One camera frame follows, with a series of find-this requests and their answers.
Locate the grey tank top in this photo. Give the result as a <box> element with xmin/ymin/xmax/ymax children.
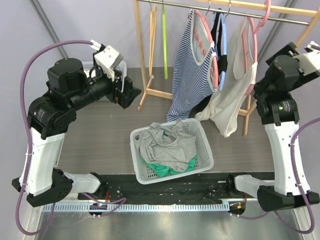
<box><xmin>136</xmin><ymin>119</ymin><xmax>197</xmax><ymax>173</ymax></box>

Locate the blue striped tank top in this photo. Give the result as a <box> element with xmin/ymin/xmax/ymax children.
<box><xmin>166</xmin><ymin>9</ymin><xmax>219</xmax><ymax>123</ymax></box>

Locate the green tank top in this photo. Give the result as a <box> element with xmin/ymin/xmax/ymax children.
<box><xmin>139</xmin><ymin>131</ymin><xmax>200</xmax><ymax>179</ymax></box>

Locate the yellow hanger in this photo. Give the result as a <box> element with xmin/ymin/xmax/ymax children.
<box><xmin>148</xmin><ymin>5</ymin><xmax>157</xmax><ymax>78</ymax></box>

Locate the lime green hanger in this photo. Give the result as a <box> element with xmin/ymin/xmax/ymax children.
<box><xmin>161</xmin><ymin>0</ymin><xmax>168</xmax><ymax>80</ymax></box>

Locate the pink wavy hanger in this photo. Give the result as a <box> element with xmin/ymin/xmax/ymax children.
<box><xmin>190</xmin><ymin>9</ymin><xmax>219</xmax><ymax>91</ymax></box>

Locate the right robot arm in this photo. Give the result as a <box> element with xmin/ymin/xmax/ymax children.
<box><xmin>225</xmin><ymin>41</ymin><xmax>320</xmax><ymax>212</ymax></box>

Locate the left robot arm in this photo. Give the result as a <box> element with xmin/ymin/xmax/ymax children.
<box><xmin>12</xmin><ymin>58</ymin><xmax>141</xmax><ymax>207</ymax></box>

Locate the light blue hanger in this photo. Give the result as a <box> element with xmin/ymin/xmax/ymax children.
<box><xmin>210</xmin><ymin>12</ymin><xmax>228</xmax><ymax>90</ymax></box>

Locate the black tank top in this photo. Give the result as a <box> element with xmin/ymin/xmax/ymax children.
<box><xmin>189</xmin><ymin>9</ymin><xmax>228</xmax><ymax>112</ymax></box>

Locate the white tank top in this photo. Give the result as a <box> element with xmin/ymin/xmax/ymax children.
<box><xmin>195</xmin><ymin>18</ymin><xmax>254</xmax><ymax>138</ymax></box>

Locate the pink hanger right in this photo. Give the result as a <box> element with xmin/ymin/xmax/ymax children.
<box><xmin>244</xmin><ymin>0</ymin><xmax>272</xmax><ymax>96</ymax></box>

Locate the wooden clothes rack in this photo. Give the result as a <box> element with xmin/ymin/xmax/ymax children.
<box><xmin>133</xmin><ymin>0</ymin><xmax>320</xmax><ymax>137</ymax></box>

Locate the white plastic basket back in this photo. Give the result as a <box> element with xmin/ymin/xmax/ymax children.
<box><xmin>81</xmin><ymin>61</ymin><xmax>127</xmax><ymax>78</ymax></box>

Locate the white plastic basket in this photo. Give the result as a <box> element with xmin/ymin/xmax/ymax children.
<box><xmin>81</xmin><ymin>61</ymin><xmax>127</xmax><ymax>78</ymax></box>
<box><xmin>130</xmin><ymin>118</ymin><xmax>214</xmax><ymax>185</ymax></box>

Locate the white plastic basket centre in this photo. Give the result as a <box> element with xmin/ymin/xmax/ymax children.
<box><xmin>130</xmin><ymin>118</ymin><xmax>214</xmax><ymax>185</ymax></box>

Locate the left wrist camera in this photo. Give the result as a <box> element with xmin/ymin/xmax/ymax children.
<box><xmin>90</xmin><ymin>40</ymin><xmax>124</xmax><ymax>82</ymax></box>

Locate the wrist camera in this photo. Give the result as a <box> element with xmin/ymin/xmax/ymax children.
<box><xmin>90</xmin><ymin>40</ymin><xmax>124</xmax><ymax>82</ymax></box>
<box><xmin>293</xmin><ymin>41</ymin><xmax>320</xmax><ymax>76</ymax></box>

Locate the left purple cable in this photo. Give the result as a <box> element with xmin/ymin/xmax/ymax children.
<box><xmin>15</xmin><ymin>39</ymin><xmax>127</xmax><ymax>236</ymax></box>

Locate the white cable duct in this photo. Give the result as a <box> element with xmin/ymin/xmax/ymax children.
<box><xmin>54</xmin><ymin>201</ymin><xmax>230</xmax><ymax>213</ymax></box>

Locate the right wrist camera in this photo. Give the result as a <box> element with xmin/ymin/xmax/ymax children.
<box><xmin>293</xmin><ymin>41</ymin><xmax>320</xmax><ymax>76</ymax></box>

